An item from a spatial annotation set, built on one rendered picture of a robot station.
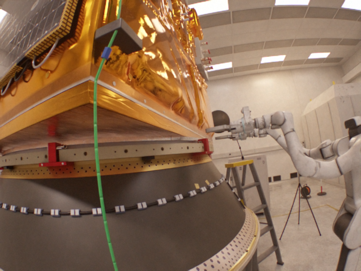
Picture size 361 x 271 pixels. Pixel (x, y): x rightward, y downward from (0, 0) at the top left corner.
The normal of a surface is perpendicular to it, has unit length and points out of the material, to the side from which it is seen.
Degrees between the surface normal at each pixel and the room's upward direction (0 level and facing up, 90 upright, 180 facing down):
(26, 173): 62
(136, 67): 132
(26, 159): 90
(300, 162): 76
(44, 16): 90
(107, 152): 90
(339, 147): 90
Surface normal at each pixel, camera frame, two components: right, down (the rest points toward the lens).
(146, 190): 0.43, -0.62
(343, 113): -0.27, -0.10
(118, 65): 0.84, 0.46
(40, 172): 0.00, -0.59
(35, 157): 0.07, -0.15
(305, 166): -0.82, -0.19
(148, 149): 0.56, -0.18
